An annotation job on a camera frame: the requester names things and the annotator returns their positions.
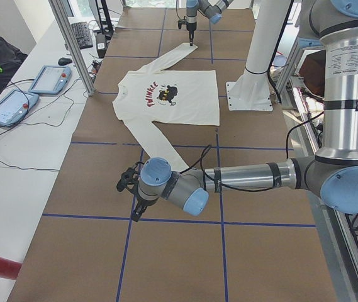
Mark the black power adapter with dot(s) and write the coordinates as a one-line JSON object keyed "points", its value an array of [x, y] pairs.
{"points": [[101, 45]]}

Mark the black computer mouse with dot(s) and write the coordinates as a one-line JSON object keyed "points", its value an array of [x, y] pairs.
{"points": [[64, 61]]}

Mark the blue teach pendant far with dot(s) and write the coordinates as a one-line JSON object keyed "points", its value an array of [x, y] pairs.
{"points": [[51, 80]]}

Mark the blue teach pendant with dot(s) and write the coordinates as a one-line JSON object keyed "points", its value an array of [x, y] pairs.
{"points": [[15, 106], [51, 80]]}

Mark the cream long-sleeve cat shirt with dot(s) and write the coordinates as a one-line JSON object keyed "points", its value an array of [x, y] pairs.
{"points": [[155, 93]]}

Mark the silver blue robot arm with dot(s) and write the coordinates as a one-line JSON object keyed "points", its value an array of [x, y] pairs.
{"points": [[332, 173], [212, 12]]}

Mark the black keyboard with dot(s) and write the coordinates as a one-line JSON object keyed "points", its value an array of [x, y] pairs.
{"points": [[82, 34]]}

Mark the blue teach pendant near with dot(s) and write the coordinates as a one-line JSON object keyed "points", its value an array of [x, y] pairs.
{"points": [[15, 106]]}

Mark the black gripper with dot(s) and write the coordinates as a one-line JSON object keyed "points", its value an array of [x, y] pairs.
{"points": [[141, 202], [191, 28]]}

